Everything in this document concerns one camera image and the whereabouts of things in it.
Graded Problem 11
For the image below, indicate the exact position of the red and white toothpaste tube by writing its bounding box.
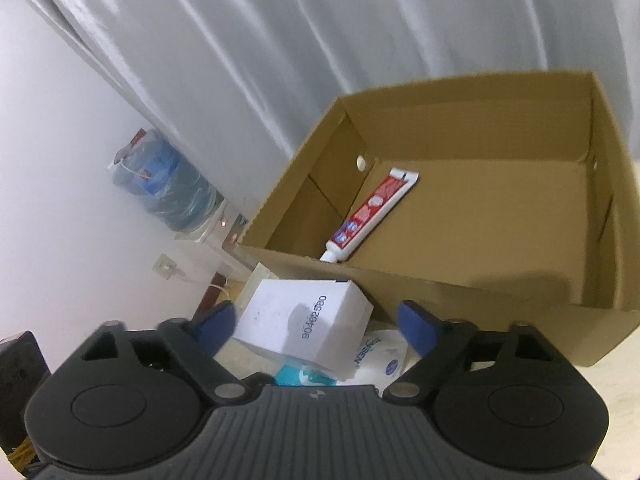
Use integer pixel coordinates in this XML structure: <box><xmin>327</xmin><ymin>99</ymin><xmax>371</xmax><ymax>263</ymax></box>
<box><xmin>319</xmin><ymin>167</ymin><xmax>420</xmax><ymax>264</ymax></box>

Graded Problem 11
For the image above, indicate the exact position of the white wall socket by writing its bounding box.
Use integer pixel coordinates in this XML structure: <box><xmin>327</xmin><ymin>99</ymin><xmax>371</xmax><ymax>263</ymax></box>
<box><xmin>152</xmin><ymin>254</ymin><xmax>183</xmax><ymax>281</ymax></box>

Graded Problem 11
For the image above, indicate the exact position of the white water dispenser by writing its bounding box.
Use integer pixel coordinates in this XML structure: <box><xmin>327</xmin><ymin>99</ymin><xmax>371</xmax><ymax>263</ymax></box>
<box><xmin>175</xmin><ymin>200</ymin><xmax>261</xmax><ymax>281</ymax></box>

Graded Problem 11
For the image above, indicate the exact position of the white blue teal soft packet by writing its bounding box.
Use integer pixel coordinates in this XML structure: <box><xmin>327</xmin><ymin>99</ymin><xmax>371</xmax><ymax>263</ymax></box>
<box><xmin>272</xmin><ymin>330</ymin><xmax>408</xmax><ymax>396</ymax></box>

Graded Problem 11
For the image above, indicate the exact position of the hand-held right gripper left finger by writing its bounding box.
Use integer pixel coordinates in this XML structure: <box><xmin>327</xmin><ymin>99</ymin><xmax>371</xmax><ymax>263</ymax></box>
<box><xmin>82</xmin><ymin>300</ymin><xmax>251</xmax><ymax>406</ymax></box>

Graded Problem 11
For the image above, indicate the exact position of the brown cardboard box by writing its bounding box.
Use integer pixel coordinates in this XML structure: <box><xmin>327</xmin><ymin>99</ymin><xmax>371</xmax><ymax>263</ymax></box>
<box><xmin>235</xmin><ymin>70</ymin><xmax>640</xmax><ymax>368</ymax></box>

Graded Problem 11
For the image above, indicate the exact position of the black object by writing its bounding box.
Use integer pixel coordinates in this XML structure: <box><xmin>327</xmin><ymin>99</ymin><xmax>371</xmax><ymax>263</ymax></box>
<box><xmin>0</xmin><ymin>330</ymin><xmax>52</xmax><ymax>461</ymax></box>

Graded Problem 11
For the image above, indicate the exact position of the small white carton box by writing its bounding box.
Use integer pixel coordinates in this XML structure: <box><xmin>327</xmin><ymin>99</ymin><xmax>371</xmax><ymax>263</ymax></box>
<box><xmin>232</xmin><ymin>279</ymin><xmax>373</xmax><ymax>381</ymax></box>

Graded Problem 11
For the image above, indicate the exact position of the grey shiny curtain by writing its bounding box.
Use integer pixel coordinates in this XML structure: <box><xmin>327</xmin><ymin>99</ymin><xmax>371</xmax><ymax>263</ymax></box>
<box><xmin>10</xmin><ymin>0</ymin><xmax>640</xmax><ymax>211</ymax></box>

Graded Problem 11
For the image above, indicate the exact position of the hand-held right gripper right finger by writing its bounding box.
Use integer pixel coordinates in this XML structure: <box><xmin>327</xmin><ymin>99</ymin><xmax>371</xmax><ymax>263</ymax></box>
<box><xmin>382</xmin><ymin>300</ymin><xmax>556</xmax><ymax>406</ymax></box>

